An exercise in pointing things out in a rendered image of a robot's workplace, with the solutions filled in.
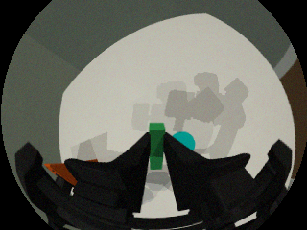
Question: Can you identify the green rectangular post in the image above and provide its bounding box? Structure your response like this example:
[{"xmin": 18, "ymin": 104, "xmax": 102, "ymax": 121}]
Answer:
[{"xmin": 149, "ymin": 123, "xmax": 165, "ymax": 170}]

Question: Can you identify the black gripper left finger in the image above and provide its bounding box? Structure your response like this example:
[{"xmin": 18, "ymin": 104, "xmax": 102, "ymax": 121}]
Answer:
[{"xmin": 64, "ymin": 131, "xmax": 150, "ymax": 214}]

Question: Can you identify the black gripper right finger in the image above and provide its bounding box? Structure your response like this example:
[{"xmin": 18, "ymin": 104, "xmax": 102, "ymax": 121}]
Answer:
[{"xmin": 164, "ymin": 131, "xmax": 250, "ymax": 211}]

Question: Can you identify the cyan circle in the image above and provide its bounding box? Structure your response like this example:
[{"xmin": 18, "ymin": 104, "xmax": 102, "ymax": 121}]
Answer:
[{"xmin": 173, "ymin": 131, "xmax": 196, "ymax": 150}]

